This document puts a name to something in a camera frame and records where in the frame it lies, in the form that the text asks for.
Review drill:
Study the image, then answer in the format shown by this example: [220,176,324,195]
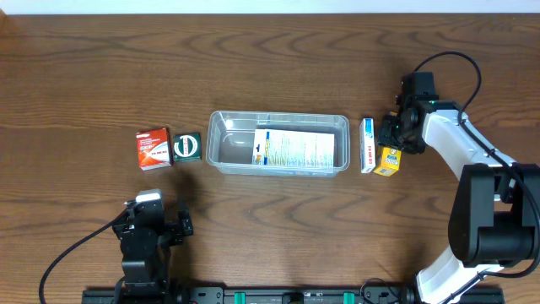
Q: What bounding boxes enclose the yellow box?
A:
[373,146,402,176]

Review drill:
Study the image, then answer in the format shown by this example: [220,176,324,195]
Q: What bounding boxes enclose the slim white blue box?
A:
[359,118,376,174]

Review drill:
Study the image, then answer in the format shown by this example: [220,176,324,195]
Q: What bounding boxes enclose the large blue white box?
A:
[251,129,335,168]

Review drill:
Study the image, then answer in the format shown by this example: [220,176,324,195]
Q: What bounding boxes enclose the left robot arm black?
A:
[112,189,194,301]

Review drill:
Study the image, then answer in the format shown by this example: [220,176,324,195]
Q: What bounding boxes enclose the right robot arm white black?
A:
[378,72,539,303]

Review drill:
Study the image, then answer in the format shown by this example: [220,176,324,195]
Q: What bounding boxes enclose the clear plastic container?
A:
[206,111,350,177]

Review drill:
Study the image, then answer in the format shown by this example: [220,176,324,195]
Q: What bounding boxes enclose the dark green small box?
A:
[172,133,202,163]

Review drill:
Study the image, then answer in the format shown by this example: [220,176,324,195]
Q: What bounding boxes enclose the red orange small box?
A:
[136,128,172,171]

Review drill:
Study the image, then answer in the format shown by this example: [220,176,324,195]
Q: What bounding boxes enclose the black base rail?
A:
[82,285,503,304]

